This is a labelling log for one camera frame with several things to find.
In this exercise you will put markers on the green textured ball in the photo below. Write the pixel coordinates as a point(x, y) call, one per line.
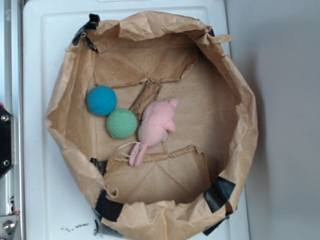
point(121, 123)

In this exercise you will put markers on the blue textured ball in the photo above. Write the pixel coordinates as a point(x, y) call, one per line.
point(101, 100)

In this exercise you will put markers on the pink plush toy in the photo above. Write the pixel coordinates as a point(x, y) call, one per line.
point(157, 120)

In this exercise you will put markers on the brown paper bag bin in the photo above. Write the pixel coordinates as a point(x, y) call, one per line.
point(193, 180)

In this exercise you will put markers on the white plastic tray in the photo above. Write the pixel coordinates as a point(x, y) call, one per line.
point(55, 208)

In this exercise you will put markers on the black metal bracket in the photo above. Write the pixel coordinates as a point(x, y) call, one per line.
point(6, 143)

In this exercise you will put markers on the silver metal frame rail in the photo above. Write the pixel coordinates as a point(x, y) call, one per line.
point(12, 199)

